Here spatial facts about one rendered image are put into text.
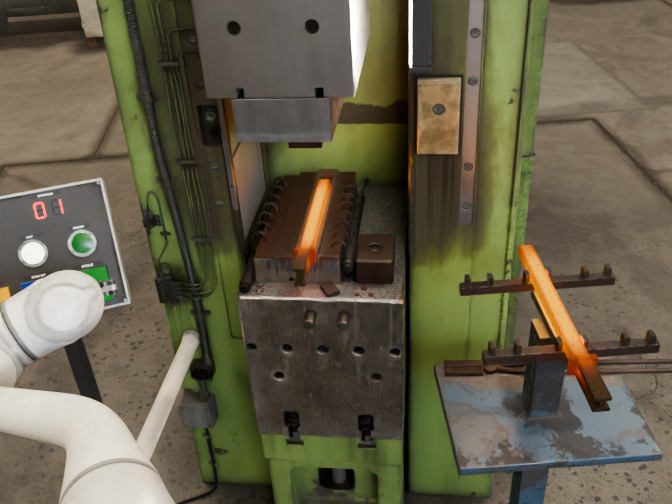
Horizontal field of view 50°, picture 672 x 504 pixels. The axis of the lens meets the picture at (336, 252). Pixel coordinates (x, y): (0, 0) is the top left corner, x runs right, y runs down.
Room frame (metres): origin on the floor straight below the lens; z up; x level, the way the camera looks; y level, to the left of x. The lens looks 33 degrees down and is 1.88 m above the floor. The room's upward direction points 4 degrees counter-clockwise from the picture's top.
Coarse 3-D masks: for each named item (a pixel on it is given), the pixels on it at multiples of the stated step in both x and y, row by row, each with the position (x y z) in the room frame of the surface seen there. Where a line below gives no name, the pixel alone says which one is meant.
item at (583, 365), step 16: (528, 256) 1.23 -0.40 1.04; (544, 272) 1.17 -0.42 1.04; (544, 288) 1.12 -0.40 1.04; (544, 304) 1.08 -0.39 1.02; (560, 304) 1.06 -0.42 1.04; (560, 320) 1.02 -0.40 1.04; (560, 336) 0.98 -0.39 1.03; (576, 336) 0.97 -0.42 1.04; (576, 352) 0.93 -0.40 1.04; (576, 368) 0.90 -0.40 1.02; (592, 368) 0.88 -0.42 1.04; (592, 384) 0.84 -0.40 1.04; (592, 400) 0.83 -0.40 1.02; (608, 400) 0.81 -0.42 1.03
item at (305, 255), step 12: (324, 180) 1.69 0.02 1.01; (324, 192) 1.62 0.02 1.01; (312, 204) 1.56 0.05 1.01; (324, 204) 1.57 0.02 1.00; (312, 216) 1.50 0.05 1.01; (312, 228) 1.45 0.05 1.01; (312, 240) 1.39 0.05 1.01; (300, 252) 1.33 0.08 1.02; (312, 252) 1.34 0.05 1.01; (300, 264) 1.28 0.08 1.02; (300, 276) 1.26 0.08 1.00
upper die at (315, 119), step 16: (240, 96) 1.38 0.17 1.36; (320, 96) 1.36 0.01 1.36; (240, 112) 1.37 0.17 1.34; (256, 112) 1.37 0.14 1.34; (272, 112) 1.36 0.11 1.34; (288, 112) 1.36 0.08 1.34; (304, 112) 1.35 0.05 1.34; (320, 112) 1.35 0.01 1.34; (336, 112) 1.43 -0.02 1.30; (240, 128) 1.37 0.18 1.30; (256, 128) 1.37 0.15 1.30; (272, 128) 1.36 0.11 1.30; (288, 128) 1.36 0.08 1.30; (304, 128) 1.35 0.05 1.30; (320, 128) 1.35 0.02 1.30
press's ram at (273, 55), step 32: (192, 0) 1.38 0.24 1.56; (224, 0) 1.37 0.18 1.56; (256, 0) 1.36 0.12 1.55; (288, 0) 1.35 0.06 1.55; (320, 0) 1.34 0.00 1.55; (352, 0) 1.37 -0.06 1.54; (224, 32) 1.37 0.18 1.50; (256, 32) 1.36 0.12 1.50; (288, 32) 1.35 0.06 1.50; (320, 32) 1.34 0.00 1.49; (352, 32) 1.34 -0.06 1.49; (224, 64) 1.37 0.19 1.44; (256, 64) 1.36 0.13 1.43; (288, 64) 1.35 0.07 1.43; (320, 64) 1.35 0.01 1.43; (352, 64) 1.34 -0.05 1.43; (224, 96) 1.37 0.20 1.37; (256, 96) 1.37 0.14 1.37; (288, 96) 1.36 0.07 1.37; (352, 96) 1.34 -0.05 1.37
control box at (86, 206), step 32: (32, 192) 1.35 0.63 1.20; (64, 192) 1.36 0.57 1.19; (96, 192) 1.37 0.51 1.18; (0, 224) 1.30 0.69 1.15; (32, 224) 1.31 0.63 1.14; (64, 224) 1.33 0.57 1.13; (96, 224) 1.34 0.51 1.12; (0, 256) 1.27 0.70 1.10; (64, 256) 1.29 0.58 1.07; (96, 256) 1.30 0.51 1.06; (128, 288) 1.30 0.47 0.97
